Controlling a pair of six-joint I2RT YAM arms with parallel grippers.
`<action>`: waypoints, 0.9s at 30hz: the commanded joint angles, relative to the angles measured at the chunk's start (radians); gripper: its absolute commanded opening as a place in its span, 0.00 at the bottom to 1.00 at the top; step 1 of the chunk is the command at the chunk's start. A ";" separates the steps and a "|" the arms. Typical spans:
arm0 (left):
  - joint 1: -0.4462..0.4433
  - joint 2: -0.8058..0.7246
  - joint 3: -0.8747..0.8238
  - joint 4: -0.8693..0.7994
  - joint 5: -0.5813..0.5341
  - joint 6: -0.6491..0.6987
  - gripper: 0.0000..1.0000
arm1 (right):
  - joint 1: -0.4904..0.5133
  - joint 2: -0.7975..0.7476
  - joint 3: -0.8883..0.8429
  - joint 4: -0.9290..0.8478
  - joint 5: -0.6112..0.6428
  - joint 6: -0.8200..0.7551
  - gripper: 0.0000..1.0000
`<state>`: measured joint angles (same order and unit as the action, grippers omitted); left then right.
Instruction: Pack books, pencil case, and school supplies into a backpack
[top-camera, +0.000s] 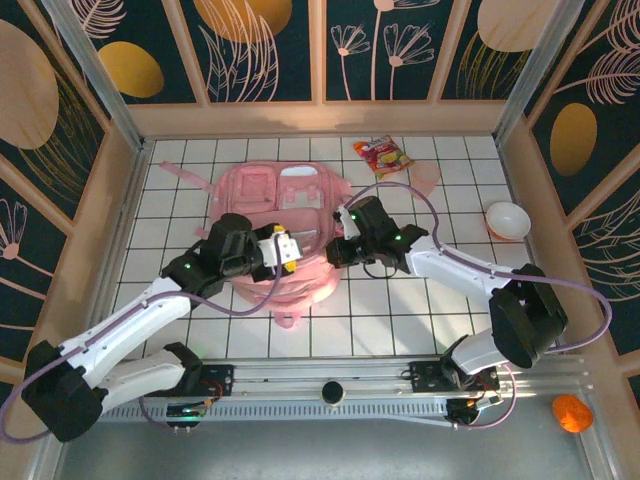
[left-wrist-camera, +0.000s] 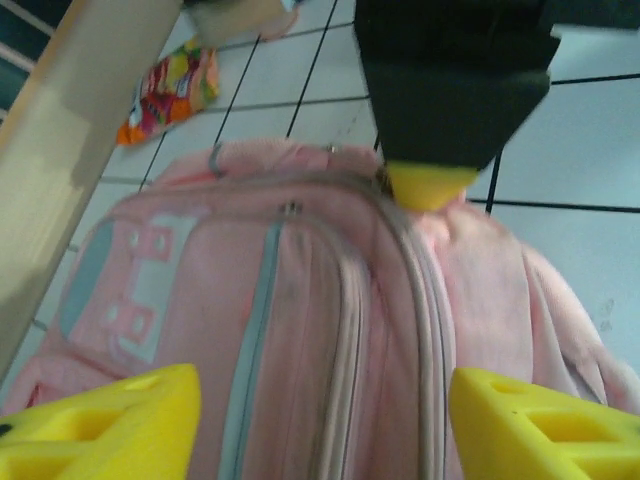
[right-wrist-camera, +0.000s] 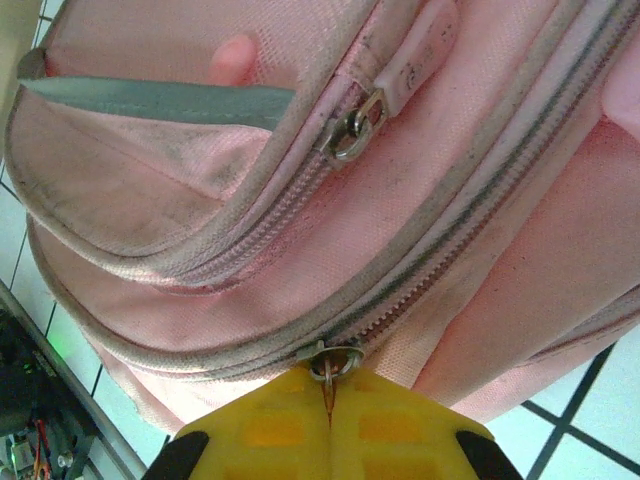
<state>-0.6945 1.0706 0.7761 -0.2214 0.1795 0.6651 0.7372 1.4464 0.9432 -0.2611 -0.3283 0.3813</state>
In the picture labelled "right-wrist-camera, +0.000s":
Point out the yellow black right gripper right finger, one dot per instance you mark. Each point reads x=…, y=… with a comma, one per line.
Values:
x=400, y=435

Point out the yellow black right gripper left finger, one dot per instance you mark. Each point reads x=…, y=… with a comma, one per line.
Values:
x=270, y=435

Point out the pink backpack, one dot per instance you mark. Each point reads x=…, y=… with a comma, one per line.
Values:
x=400, y=200

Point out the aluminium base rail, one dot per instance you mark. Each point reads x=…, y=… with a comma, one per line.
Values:
x=70, y=382

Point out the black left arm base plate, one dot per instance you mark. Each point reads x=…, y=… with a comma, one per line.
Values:
x=20, y=380

